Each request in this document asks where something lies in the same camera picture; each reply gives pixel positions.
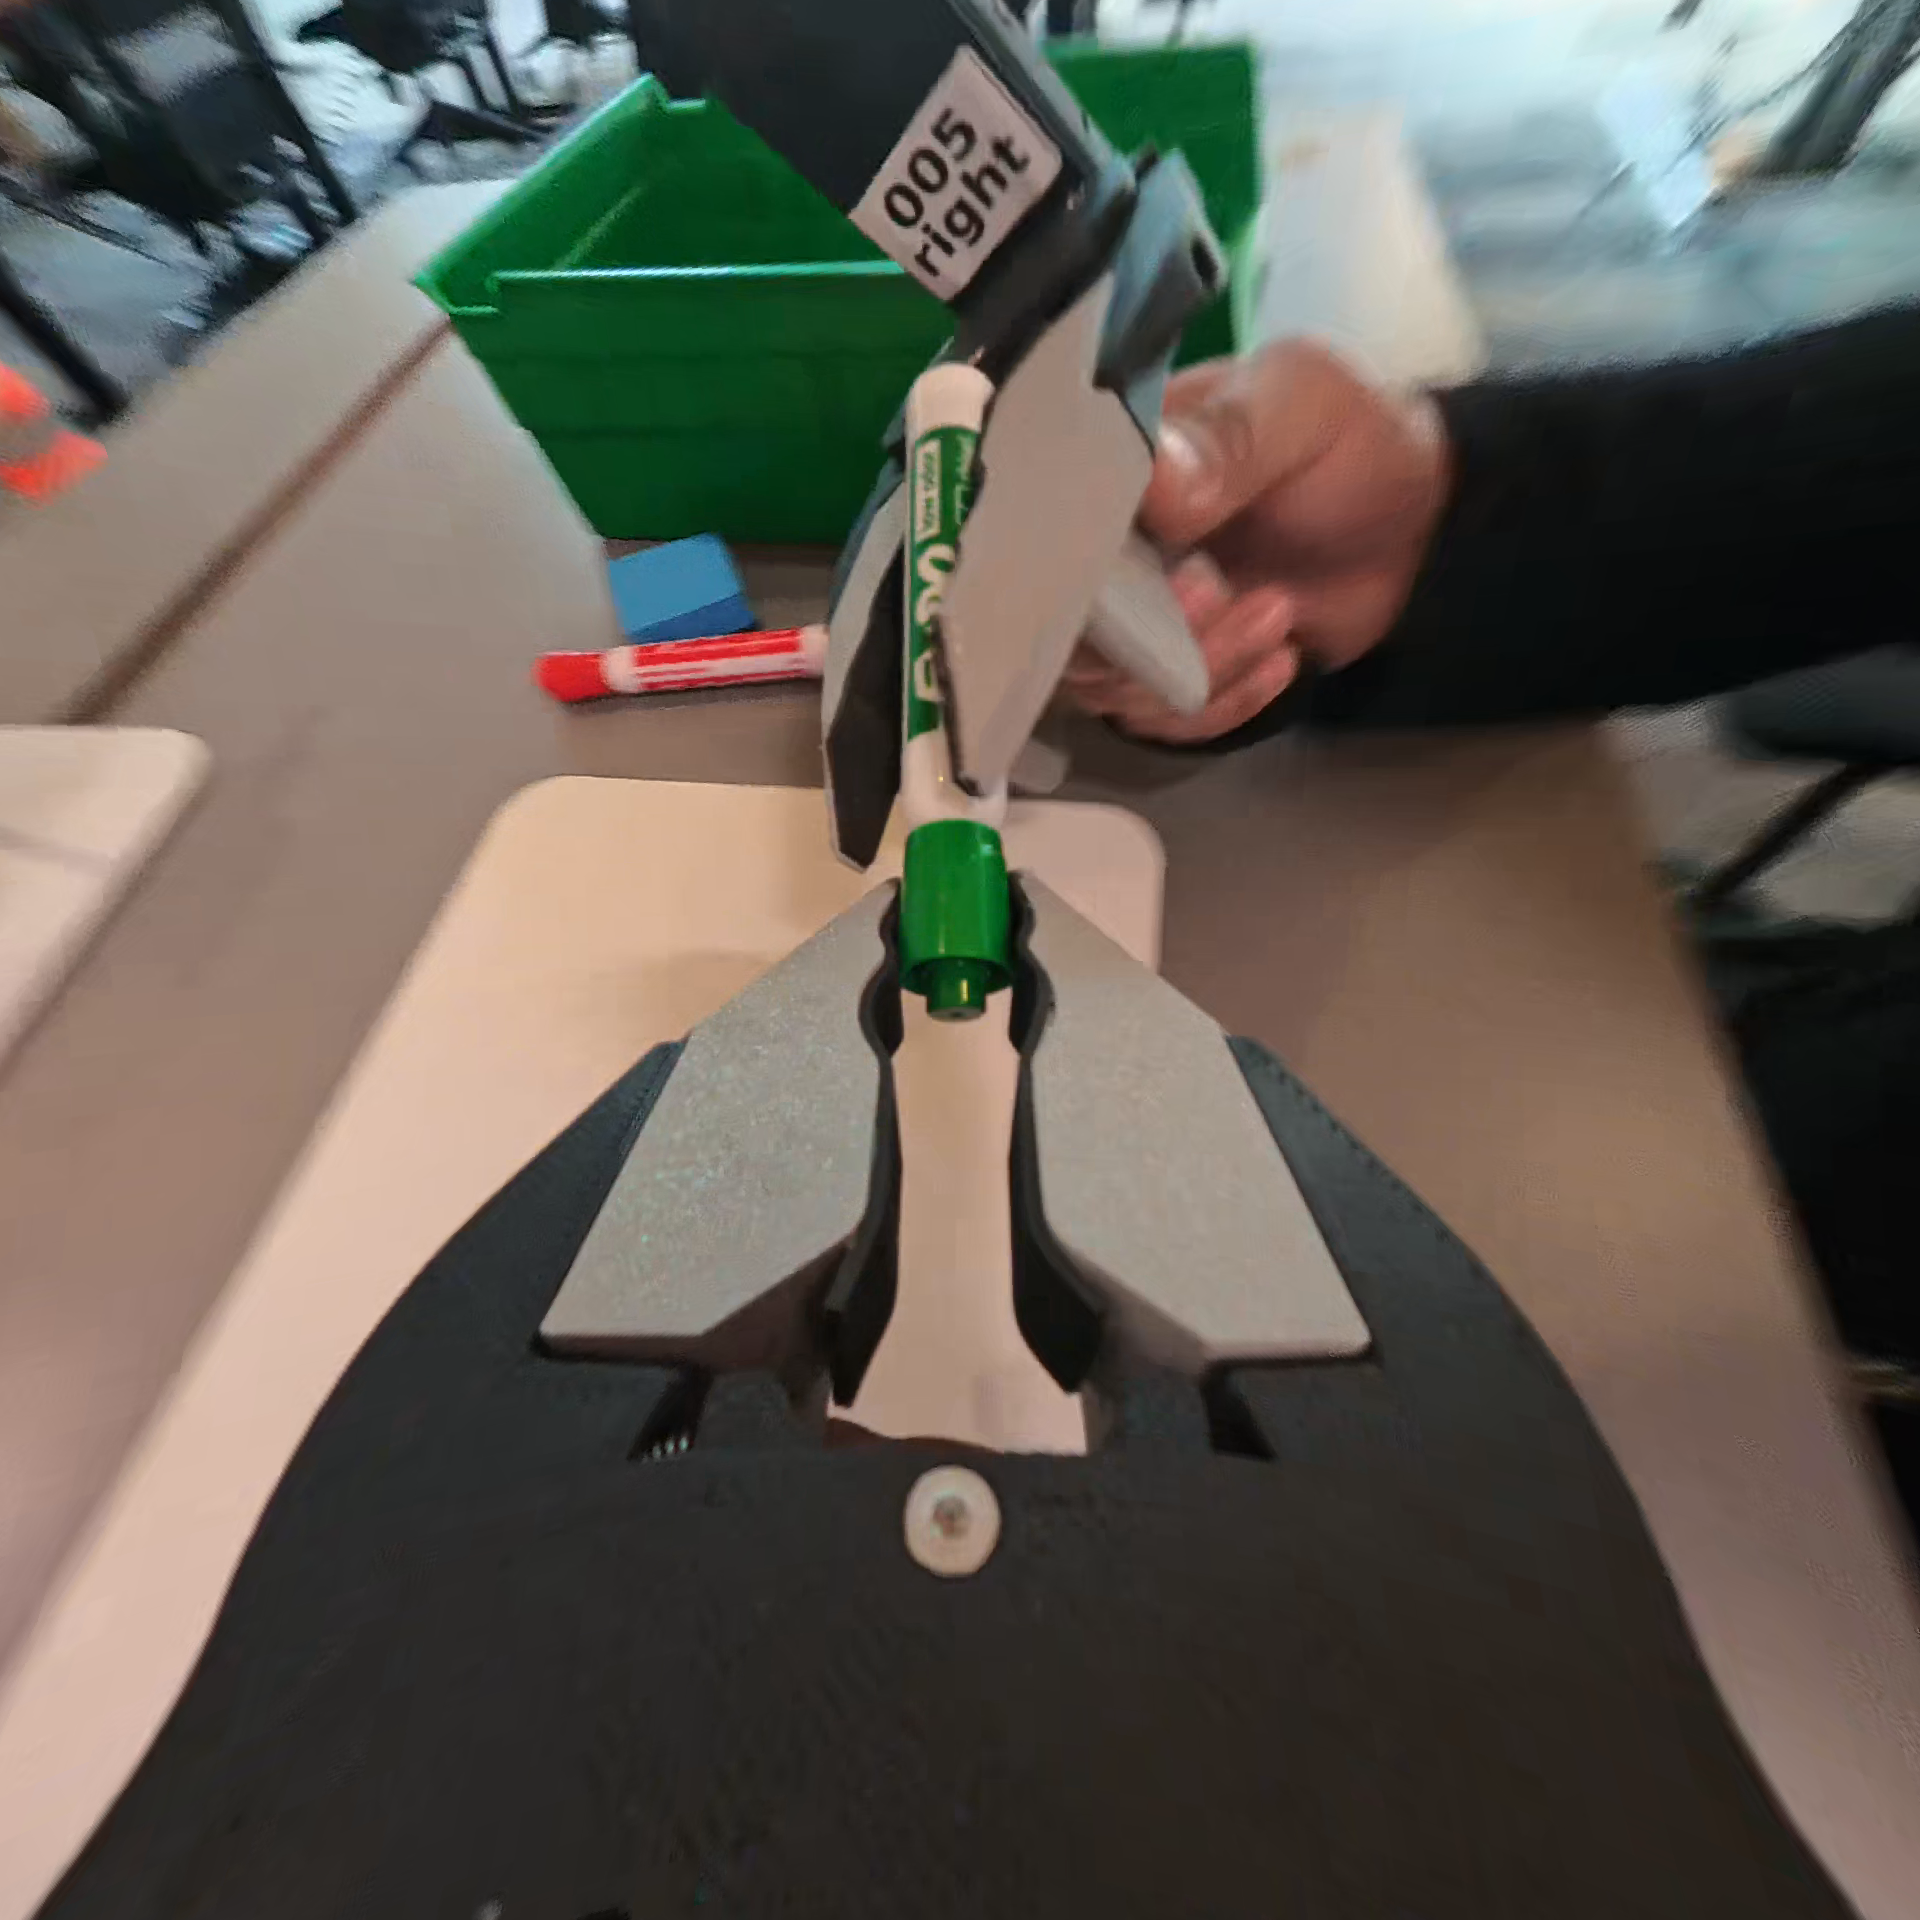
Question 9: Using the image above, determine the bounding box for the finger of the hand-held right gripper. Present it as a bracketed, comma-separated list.
[817, 493, 939, 875]
[944, 270, 1160, 797]

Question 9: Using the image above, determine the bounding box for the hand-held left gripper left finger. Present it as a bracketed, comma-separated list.
[537, 877, 907, 1406]

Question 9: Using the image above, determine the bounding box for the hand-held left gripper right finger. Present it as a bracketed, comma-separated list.
[1008, 877, 1371, 1396]

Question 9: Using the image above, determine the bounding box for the white dry-erase marker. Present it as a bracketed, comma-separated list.
[897, 363, 1002, 1024]

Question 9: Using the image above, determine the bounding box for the red dry-erase marker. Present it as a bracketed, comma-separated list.
[533, 625, 831, 706]

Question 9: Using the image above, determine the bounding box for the blue eraser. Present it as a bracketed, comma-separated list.
[603, 535, 754, 644]

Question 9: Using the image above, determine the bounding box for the white whiteboard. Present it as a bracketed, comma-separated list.
[0, 777, 1169, 1879]

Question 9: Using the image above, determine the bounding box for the green marker cap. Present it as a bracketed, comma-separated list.
[899, 822, 1002, 1024]

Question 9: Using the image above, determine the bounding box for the person's right hand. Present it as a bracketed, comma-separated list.
[1058, 343, 1458, 744]

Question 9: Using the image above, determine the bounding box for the black mesh office chair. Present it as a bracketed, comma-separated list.
[0, 0, 361, 429]

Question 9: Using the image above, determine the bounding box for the person's black chair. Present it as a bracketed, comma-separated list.
[1681, 660, 1920, 904]

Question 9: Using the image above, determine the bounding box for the orange traffic cone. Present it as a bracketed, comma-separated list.
[0, 359, 110, 505]

